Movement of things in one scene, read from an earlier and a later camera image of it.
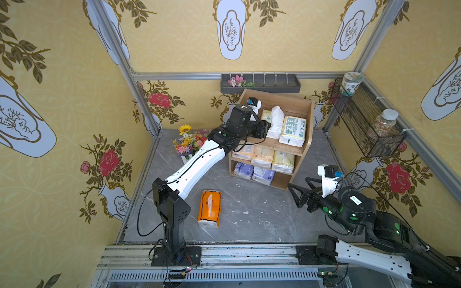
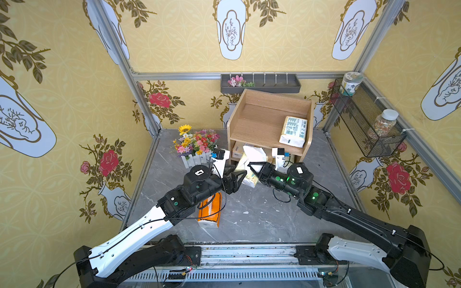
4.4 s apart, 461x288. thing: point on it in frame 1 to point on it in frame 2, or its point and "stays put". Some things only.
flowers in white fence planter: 191,140 stays put
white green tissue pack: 293,131 stays put
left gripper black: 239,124 to 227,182
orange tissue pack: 210,207 stays put
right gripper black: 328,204 to 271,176
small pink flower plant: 239,81 stays put
